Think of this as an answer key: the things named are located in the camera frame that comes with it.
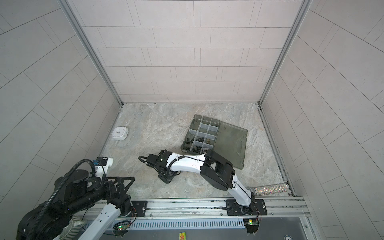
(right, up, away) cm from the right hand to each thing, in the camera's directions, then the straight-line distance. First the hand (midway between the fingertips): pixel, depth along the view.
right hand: (169, 179), depth 82 cm
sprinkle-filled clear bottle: (+47, -2, -9) cm, 48 cm away
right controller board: (+41, -15, -14) cm, 46 cm away
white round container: (-34, +24, +12) cm, 43 cm away
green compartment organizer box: (+22, +24, +12) cm, 34 cm away
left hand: (-10, +10, -24) cm, 28 cm away
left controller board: (-17, -14, -18) cm, 28 cm away
